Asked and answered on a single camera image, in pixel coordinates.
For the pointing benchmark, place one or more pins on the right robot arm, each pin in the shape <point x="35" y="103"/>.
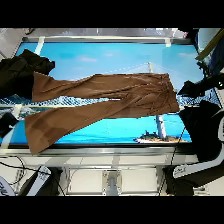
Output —
<point x="200" y="166"/>

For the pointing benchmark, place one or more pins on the brown trousers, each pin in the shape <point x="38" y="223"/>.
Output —
<point x="140" y="96"/>

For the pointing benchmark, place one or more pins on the black garment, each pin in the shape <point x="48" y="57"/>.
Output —
<point x="198" y="133"/>
<point x="20" y="71"/>

